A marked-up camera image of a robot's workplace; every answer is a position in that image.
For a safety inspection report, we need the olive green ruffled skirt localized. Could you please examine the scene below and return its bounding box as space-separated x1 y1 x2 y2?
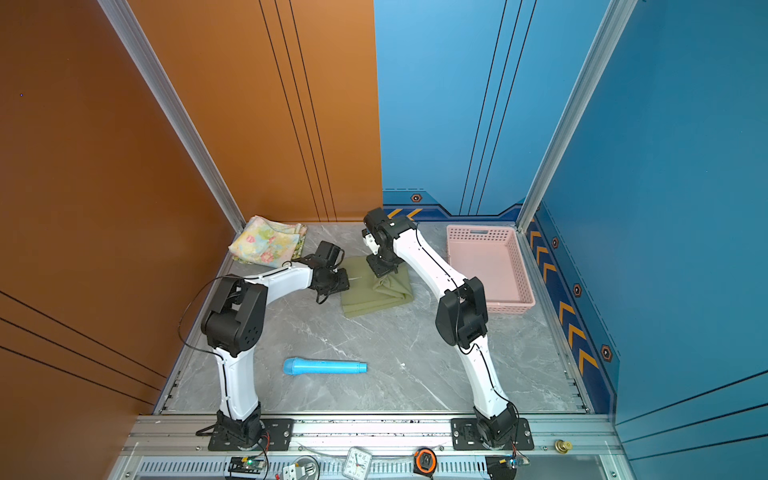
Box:
341 257 414 318

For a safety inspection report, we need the pastel floral skirt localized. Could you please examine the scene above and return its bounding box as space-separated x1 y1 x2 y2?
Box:
228 216 308 267

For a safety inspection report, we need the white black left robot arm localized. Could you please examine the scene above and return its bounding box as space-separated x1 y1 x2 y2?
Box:
196 262 350 452

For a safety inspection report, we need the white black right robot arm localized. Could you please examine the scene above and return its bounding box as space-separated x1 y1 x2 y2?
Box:
362 210 520 449

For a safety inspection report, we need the blue toy microphone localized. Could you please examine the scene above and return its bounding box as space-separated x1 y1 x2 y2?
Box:
283 357 368 376

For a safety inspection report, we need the pink perforated plastic basket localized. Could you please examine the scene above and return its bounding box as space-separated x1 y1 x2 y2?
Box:
446 225 536 315

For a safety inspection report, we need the small white clock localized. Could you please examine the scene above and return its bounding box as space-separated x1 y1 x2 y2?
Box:
342 447 373 480

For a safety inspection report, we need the white power plug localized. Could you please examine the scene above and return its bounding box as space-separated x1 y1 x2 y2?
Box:
281 456 320 480

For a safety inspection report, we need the orange black tape measure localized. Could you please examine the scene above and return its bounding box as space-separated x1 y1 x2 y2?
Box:
413 447 438 479

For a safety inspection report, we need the green circuit board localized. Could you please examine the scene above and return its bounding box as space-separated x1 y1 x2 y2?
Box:
226 456 269 479

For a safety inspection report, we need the right circuit board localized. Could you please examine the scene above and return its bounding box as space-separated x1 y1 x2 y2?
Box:
485 455 529 480

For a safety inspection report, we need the brass round knob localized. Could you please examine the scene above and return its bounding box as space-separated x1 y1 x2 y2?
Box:
554 439 573 454

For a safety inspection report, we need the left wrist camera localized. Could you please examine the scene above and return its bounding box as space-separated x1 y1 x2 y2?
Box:
312 241 345 270

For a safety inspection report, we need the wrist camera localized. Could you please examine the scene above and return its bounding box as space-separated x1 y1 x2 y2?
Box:
363 208 397 243
312 241 345 270

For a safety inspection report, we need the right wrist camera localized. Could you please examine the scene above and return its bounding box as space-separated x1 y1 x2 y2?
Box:
363 208 397 243

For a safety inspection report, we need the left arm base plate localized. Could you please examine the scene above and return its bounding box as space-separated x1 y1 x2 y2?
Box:
208 416 294 453

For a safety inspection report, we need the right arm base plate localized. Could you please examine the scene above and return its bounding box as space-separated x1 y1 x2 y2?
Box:
450 417 535 451

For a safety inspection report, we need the aluminium front rail frame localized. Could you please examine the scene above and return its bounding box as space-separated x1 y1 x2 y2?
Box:
109 412 634 479

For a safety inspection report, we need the aluminium corner post left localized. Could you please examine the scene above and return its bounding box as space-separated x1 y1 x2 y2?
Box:
98 0 246 232

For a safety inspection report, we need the aluminium corner post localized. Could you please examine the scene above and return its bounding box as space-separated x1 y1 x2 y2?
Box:
516 0 638 234
98 0 246 232

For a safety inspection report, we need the aluminium corner post right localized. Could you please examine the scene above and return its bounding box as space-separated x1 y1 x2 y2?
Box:
516 0 638 234

